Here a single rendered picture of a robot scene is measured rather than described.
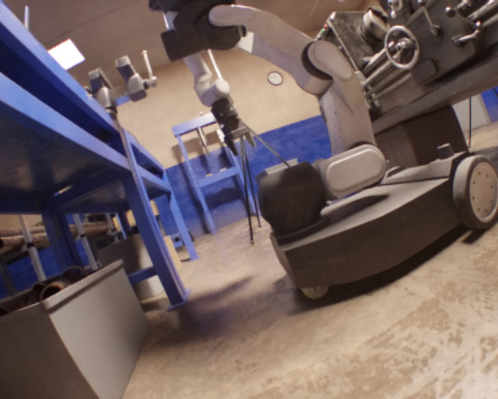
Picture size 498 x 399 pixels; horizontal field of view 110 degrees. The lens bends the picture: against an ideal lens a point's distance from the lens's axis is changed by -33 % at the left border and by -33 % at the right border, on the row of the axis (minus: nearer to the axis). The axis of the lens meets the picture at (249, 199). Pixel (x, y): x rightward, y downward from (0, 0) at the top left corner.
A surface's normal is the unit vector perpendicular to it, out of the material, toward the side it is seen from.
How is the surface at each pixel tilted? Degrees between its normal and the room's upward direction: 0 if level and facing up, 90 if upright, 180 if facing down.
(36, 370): 90
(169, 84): 90
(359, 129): 90
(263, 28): 112
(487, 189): 90
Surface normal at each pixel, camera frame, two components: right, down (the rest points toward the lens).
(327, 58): 0.04, -0.01
